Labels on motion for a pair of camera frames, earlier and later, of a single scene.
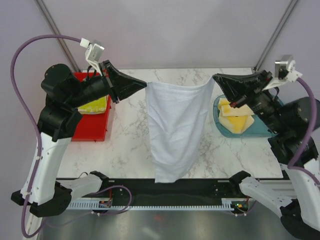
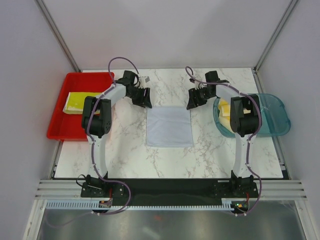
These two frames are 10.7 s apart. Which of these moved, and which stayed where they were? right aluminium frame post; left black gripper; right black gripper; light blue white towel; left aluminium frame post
Moved: left black gripper; right black gripper; light blue white towel
Stayed: right aluminium frame post; left aluminium frame post
